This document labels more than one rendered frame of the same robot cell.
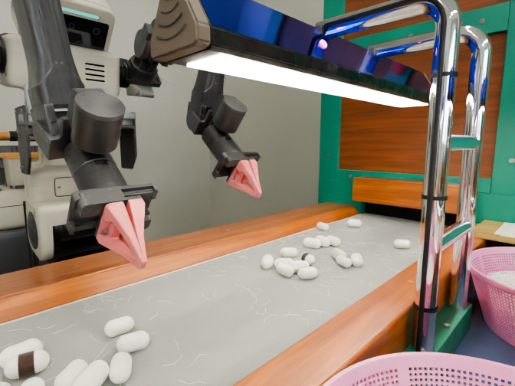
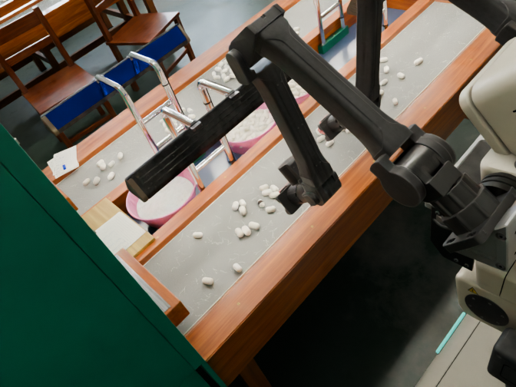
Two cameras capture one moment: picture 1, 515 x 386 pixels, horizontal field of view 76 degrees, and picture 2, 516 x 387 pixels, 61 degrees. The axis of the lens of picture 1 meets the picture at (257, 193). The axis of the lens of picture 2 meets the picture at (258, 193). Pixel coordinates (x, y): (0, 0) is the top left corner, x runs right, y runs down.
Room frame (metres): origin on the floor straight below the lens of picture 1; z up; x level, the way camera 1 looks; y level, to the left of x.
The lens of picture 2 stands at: (1.55, 0.17, 1.80)
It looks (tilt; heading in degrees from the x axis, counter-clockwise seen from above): 45 degrees down; 195
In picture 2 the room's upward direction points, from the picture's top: 21 degrees counter-clockwise
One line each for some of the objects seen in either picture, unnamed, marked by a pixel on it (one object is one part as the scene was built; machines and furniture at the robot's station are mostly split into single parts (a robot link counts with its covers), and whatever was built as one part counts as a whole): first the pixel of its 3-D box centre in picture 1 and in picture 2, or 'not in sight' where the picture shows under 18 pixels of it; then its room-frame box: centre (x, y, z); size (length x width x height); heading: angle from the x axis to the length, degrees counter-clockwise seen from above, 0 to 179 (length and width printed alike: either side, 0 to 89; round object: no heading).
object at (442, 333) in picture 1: (391, 185); (219, 153); (0.47, -0.19, 0.90); 0.20 x 0.19 x 0.45; 135
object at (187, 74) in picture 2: not in sight; (199, 84); (-0.36, -0.42, 0.67); 1.81 x 0.12 x 0.19; 135
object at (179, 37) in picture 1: (348, 67); (216, 119); (0.53, -0.14, 1.08); 0.62 x 0.08 x 0.07; 135
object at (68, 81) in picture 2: not in sight; (58, 87); (-1.12, -1.62, 0.45); 0.44 x 0.44 x 0.91; 40
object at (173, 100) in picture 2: not in sight; (152, 118); (0.19, -0.48, 0.90); 0.20 x 0.19 x 0.45; 135
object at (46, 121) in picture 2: not in sight; (118, 74); (0.14, -0.54, 1.08); 0.62 x 0.08 x 0.07; 135
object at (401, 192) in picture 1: (408, 192); (146, 286); (0.89, -0.41, 0.83); 0.30 x 0.06 x 0.07; 45
